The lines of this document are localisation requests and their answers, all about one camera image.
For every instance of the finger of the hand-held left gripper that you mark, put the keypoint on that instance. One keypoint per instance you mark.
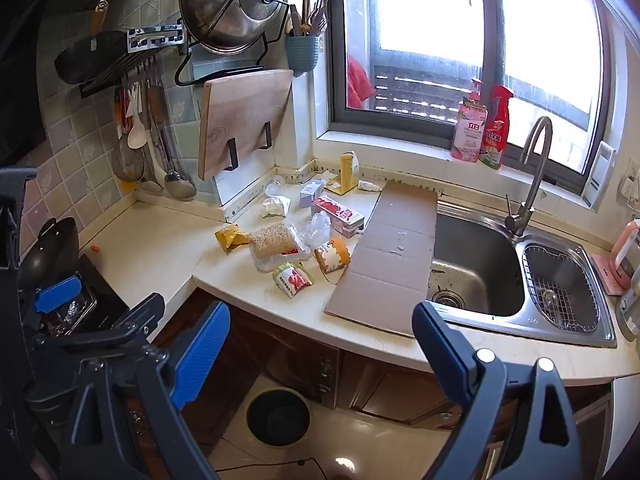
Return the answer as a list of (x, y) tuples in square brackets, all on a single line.
[(56, 292), (125, 322)]

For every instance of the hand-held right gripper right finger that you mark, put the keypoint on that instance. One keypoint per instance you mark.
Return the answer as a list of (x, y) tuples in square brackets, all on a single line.
[(442, 355)]

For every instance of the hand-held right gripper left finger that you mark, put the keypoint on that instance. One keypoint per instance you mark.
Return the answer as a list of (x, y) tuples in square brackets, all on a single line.
[(200, 355)]

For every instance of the round trash bin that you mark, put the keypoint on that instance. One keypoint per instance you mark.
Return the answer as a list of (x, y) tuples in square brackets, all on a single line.
[(277, 417)]

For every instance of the green red packet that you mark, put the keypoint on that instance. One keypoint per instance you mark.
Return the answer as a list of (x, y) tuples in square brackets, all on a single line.
[(292, 280)]

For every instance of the yellow snack wrapper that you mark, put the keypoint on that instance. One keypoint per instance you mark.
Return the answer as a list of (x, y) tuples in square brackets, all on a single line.
[(230, 237)]

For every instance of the clear bag of oats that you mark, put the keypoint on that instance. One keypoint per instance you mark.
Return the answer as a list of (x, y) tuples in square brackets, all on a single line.
[(272, 242)]

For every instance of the orange white packet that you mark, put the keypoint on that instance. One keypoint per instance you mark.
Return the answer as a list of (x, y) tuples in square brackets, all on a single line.
[(332, 255)]

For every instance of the white tissue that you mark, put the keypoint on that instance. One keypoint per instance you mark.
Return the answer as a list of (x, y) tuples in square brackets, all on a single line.
[(275, 205)]

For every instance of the clear plastic bag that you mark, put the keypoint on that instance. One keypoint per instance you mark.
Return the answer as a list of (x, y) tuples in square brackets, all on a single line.
[(320, 227)]

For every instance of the pink red box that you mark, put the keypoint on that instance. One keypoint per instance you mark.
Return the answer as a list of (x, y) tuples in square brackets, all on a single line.
[(335, 212)]

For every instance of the small white blue box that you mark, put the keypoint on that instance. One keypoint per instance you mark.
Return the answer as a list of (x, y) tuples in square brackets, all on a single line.
[(311, 194)]

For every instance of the yellow carton box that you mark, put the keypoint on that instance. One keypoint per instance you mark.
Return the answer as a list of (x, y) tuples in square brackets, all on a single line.
[(347, 170)]

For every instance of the black gas stove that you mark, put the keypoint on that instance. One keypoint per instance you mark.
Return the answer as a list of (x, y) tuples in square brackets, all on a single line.
[(105, 300)]

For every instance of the black wok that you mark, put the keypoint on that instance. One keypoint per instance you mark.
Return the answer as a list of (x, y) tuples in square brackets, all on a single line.
[(50, 255)]

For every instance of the brown wooden cabinet door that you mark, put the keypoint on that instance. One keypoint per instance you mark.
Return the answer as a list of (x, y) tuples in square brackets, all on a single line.
[(280, 340), (390, 390)]

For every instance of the stainless steel double sink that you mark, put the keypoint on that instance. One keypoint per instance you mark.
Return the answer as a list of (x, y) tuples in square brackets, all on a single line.
[(475, 260)]

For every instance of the flat cardboard sheet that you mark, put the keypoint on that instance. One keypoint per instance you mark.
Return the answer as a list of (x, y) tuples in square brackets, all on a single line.
[(390, 260)]

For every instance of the slotted steel spatula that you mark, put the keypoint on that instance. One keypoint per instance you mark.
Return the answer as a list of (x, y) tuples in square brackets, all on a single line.
[(150, 182)]

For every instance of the steel skimmer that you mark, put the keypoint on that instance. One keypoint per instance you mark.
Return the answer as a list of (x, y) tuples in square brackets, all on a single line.
[(127, 162)]

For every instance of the white rice spoon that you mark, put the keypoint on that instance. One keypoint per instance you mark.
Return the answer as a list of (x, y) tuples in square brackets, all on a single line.
[(135, 132)]

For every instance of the pink mat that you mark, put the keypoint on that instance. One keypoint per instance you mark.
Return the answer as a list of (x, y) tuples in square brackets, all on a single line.
[(605, 275)]

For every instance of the clear plastic bottle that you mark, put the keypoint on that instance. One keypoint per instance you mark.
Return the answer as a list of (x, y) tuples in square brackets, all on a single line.
[(274, 187)]

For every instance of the small white tube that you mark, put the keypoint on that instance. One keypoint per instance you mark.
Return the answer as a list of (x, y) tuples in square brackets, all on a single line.
[(369, 186)]

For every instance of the grey kitchen appliance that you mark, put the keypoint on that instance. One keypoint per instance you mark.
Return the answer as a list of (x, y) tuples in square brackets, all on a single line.
[(631, 310)]

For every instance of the steel kitchen faucet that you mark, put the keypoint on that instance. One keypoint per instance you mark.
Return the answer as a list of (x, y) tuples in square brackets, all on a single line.
[(529, 180)]

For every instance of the pink kettle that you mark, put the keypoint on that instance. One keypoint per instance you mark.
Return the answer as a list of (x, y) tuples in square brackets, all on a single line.
[(627, 255)]

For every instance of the black range hood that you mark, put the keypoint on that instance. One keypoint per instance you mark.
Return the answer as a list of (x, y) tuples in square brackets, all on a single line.
[(20, 85)]

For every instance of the pink detergent bottle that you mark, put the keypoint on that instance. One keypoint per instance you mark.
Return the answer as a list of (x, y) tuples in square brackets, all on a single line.
[(467, 135)]

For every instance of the wooden cutting board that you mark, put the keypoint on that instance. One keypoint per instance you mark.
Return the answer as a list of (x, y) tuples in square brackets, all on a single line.
[(240, 125)]

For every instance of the red spray bottle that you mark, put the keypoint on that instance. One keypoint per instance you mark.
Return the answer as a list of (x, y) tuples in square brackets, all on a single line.
[(497, 130)]

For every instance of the black frying pan hanging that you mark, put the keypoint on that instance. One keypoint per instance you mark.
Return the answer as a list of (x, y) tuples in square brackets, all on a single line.
[(80, 60)]

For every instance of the red cloth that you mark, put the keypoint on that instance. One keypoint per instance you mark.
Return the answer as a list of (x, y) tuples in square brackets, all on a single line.
[(357, 85)]

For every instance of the blue grey utensil holder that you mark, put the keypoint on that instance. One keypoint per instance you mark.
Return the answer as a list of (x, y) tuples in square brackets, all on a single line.
[(302, 55)]

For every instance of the large steel pot lid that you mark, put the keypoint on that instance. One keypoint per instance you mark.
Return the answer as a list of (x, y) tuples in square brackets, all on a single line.
[(210, 5)]

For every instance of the bundle of cutlery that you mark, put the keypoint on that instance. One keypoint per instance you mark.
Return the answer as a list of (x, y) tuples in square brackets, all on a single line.
[(310, 20)]

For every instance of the black wall shelf rack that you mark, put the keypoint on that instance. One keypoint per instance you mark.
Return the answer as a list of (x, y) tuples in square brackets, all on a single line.
[(115, 77)]

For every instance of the steel hook rail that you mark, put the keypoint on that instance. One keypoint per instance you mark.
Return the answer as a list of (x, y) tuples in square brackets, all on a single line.
[(155, 37)]

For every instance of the dark window frame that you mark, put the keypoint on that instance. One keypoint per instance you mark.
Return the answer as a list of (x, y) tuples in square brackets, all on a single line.
[(335, 60)]

